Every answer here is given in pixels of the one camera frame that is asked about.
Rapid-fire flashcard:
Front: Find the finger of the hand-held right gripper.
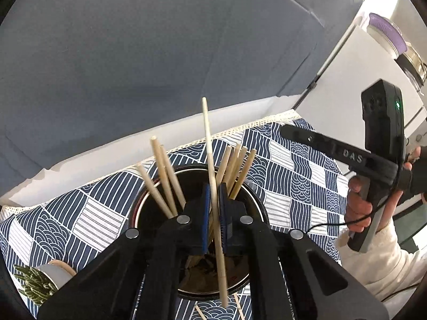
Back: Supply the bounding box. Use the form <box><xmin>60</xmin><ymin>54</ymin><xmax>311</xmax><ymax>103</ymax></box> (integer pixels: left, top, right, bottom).
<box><xmin>279</xmin><ymin>123</ymin><xmax>371</xmax><ymax>174</ymax></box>

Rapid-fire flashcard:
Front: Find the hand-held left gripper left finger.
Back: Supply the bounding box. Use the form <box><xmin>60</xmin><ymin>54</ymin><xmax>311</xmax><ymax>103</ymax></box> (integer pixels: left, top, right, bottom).
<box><xmin>37</xmin><ymin>183</ymin><xmax>211</xmax><ymax>320</ymax></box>

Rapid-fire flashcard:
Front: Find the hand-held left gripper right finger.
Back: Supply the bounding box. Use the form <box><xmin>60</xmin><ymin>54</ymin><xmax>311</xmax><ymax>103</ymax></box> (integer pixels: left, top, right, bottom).
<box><xmin>218</xmin><ymin>183</ymin><xmax>390</xmax><ymax>320</ymax></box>

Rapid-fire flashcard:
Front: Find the bunch of wooden chopsticks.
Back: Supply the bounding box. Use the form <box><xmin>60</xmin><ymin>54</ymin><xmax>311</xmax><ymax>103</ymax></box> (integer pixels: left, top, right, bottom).
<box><xmin>136</xmin><ymin>136</ymin><xmax>257</xmax><ymax>219</ymax></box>

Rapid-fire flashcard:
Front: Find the black cylindrical utensil holder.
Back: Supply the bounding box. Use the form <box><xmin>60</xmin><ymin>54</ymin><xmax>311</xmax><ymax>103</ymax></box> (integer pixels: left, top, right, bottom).
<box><xmin>128</xmin><ymin>164</ymin><xmax>269</xmax><ymax>300</ymax></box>

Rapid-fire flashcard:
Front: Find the person's right forearm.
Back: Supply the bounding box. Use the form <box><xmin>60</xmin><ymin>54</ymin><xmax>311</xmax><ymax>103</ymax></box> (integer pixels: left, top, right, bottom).
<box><xmin>335</xmin><ymin>191</ymin><xmax>427</xmax><ymax>305</ymax></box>

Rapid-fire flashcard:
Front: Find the person's right hand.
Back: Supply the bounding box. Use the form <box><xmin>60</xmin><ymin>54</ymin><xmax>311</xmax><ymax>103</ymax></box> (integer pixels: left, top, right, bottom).
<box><xmin>345</xmin><ymin>146</ymin><xmax>423</xmax><ymax>234</ymax></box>

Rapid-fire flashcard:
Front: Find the glass jar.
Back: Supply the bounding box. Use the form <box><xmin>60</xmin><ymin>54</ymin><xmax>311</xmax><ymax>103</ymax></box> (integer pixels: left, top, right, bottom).
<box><xmin>395</xmin><ymin>48</ymin><xmax>427</xmax><ymax>89</ymax></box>

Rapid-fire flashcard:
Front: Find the purple lidded jar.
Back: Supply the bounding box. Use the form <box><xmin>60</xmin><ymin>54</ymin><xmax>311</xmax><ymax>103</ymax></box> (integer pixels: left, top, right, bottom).
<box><xmin>366</xmin><ymin>12</ymin><xmax>408</xmax><ymax>54</ymax></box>

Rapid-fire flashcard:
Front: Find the blue white patterned tablecloth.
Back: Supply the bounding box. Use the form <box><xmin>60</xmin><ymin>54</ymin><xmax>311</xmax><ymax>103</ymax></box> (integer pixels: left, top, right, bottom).
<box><xmin>0</xmin><ymin>113</ymin><xmax>351</xmax><ymax>320</ymax></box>

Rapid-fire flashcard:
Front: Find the grey backdrop cloth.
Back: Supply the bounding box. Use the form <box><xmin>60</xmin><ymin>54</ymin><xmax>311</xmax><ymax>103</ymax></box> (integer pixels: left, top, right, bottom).
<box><xmin>0</xmin><ymin>0</ymin><xmax>365</xmax><ymax>195</ymax></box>

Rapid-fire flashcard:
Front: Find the succulent in white pot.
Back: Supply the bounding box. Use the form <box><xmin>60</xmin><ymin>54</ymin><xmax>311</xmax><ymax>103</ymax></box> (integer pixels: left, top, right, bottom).
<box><xmin>13</xmin><ymin>259</ymin><xmax>78</xmax><ymax>306</ymax></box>

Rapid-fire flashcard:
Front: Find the black cable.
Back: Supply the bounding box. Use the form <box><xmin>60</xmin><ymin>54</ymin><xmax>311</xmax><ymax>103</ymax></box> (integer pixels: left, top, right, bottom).
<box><xmin>306</xmin><ymin>222</ymin><xmax>349</xmax><ymax>233</ymax></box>

